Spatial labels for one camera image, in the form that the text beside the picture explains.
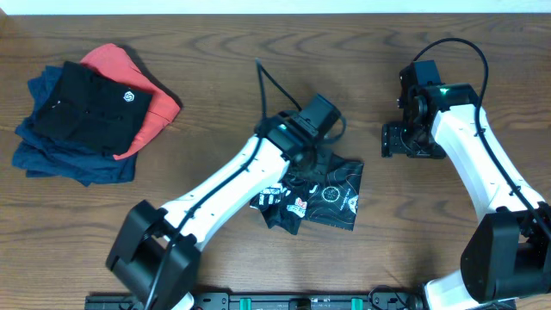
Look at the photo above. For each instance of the folded red shirt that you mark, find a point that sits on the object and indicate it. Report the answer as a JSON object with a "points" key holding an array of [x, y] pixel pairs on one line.
{"points": [[113, 62]]}

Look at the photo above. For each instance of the black orange-patterned jersey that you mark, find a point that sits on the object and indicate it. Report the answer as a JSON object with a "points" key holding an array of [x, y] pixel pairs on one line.
{"points": [[332, 201]]}

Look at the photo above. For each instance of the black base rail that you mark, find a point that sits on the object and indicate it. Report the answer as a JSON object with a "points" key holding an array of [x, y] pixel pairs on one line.
{"points": [[373, 301]]}

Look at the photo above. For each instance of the folded navy blue shirt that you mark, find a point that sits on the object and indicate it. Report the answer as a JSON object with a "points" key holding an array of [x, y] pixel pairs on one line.
{"points": [[40, 156]]}

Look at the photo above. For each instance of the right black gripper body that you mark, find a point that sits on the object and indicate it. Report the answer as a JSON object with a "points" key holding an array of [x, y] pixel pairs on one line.
{"points": [[404, 139]]}

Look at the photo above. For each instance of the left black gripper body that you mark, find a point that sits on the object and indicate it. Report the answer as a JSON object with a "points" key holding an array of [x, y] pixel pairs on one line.
{"points": [[302, 161]]}

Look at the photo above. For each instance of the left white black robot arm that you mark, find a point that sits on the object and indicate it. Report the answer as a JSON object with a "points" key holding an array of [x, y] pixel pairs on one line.
{"points": [[157, 251]]}

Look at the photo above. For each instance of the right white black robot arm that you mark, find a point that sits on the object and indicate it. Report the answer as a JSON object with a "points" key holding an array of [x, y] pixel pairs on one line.
{"points": [[508, 256]]}

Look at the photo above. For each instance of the folded black shirt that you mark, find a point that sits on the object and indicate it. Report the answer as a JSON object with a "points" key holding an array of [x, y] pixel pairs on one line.
{"points": [[87, 108]]}

